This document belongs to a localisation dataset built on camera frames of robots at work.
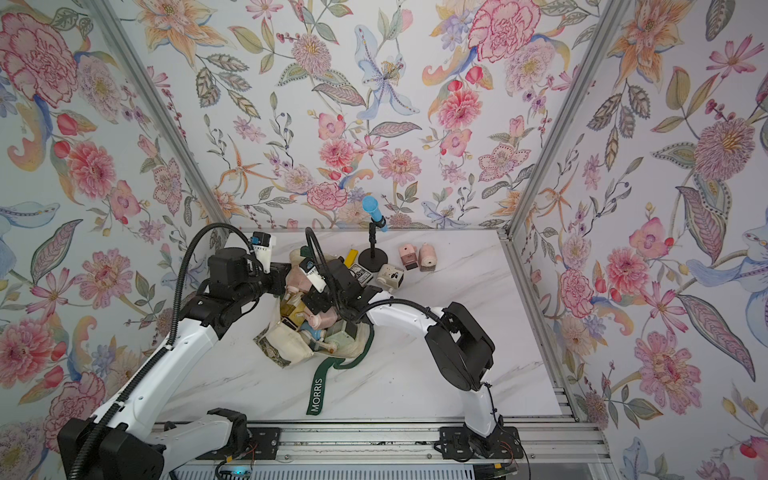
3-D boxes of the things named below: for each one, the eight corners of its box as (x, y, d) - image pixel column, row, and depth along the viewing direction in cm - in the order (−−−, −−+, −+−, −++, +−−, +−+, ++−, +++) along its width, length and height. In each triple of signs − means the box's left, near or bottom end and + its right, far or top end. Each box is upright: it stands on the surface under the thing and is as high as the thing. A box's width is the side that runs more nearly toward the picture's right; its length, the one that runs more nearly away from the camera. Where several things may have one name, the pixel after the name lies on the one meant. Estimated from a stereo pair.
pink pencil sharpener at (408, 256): (400, 270, 110) (401, 259, 105) (399, 254, 115) (400, 243, 110) (416, 270, 110) (418, 260, 105) (414, 254, 115) (416, 243, 110)
